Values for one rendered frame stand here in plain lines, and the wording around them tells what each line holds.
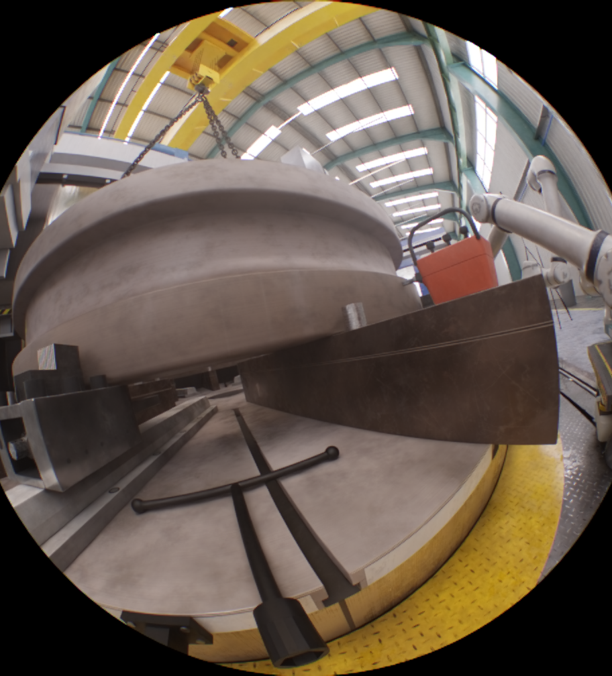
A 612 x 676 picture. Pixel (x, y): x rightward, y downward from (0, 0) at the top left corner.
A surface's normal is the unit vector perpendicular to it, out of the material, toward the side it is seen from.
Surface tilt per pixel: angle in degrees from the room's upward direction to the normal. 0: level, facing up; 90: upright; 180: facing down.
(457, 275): 97
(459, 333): 90
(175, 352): 90
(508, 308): 90
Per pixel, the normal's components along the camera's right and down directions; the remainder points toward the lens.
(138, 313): 0.25, -0.11
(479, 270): -0.79, 0.29
